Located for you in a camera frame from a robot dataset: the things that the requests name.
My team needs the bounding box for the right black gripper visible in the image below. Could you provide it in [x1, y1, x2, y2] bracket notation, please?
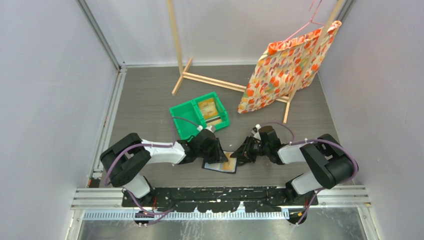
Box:
[230, 135, 270, 164]

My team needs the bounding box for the black leather card holder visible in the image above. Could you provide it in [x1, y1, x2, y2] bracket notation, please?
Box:
[202, 151, 236, 174]

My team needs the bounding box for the green plastic two-compartment bin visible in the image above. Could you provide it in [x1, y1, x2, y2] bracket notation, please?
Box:
[169, 91, 230, 139]

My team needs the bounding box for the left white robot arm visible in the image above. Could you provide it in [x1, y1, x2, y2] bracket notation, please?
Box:
[99, 129, 228, 207]

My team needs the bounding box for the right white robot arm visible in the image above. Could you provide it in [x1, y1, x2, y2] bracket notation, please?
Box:
[231, 124, 359, 205]

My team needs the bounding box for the gold card with stripe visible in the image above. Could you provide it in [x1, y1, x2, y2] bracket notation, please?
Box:
[206, 117, 222, 127]

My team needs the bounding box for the gold patterned card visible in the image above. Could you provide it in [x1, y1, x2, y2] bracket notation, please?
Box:
[197, 97, 219, 120]

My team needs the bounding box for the wooden drying rack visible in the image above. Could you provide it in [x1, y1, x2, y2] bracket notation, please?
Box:
[166, 0, 348, 124]

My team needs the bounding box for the floral orange cloth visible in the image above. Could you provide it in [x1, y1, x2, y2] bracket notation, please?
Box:
[237, 28, 323, 114]

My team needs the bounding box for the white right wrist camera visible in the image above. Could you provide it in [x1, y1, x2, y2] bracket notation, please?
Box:
[251, 124, 261, 140]

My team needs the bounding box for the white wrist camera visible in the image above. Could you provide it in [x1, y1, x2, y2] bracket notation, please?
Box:
[251, 124, 261, 140]
[196, 125, 216, 133]

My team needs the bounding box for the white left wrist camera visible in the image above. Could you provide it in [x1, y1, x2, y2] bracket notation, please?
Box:
[196, 125, 216, 133]

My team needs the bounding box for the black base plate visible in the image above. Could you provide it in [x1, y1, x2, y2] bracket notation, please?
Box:
[136, 186, 318, 213]

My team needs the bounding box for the slotted metal rail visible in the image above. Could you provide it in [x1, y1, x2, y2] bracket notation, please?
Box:
[82, 208, 290, 221]

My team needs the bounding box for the aluminium corner frame post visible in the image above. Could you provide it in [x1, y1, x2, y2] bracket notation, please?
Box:
[76, 0, 127, 70]

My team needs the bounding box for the pink wire hanger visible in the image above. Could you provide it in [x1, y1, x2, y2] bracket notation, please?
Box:
[285, 0, 325, 41]

